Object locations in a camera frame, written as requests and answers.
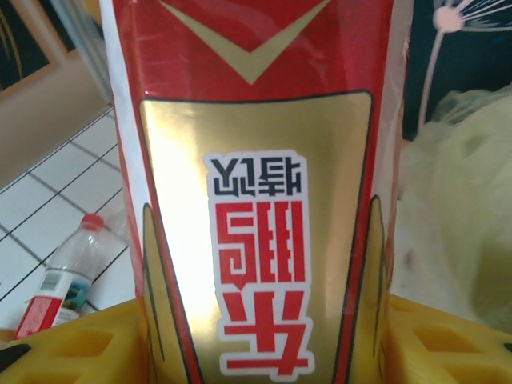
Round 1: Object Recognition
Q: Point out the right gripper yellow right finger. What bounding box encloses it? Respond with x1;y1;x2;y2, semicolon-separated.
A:
379;294;512;384

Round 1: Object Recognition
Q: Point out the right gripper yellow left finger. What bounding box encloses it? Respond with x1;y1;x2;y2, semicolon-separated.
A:
0;296;161;384

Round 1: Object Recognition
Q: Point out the red cola bottle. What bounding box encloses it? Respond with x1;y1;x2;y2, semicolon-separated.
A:
11;213;130;341

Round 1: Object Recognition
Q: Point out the amber bottle red-gold label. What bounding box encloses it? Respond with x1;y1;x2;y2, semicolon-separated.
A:
98;0;413;384

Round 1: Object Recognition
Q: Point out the translucent yellow-green bin liner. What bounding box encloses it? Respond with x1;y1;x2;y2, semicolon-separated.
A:
399;86;512;325

